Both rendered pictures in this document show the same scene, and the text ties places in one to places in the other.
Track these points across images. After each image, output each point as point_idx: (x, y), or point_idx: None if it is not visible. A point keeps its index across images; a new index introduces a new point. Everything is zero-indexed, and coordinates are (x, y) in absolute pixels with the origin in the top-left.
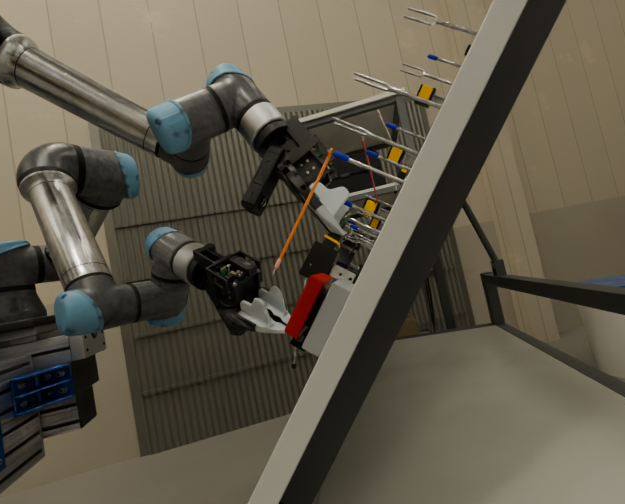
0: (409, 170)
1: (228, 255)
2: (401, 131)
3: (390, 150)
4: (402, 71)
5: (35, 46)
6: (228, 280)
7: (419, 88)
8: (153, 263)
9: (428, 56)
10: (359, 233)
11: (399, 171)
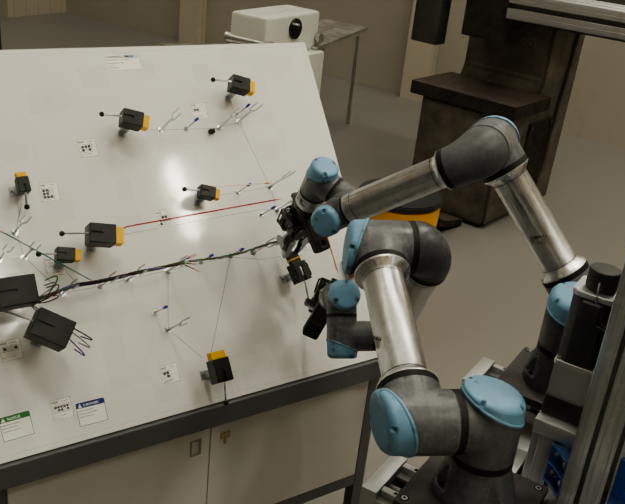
0: (263, 214)
1: (330, 280)
2: (246, 187)
3: (215, 191)
4: (179, 115)
5: (435, 155)
6: None
7: (143, 116)
8: (356, 306)
9: (198, 119)
10: (79, 273)
11: (28, 177)
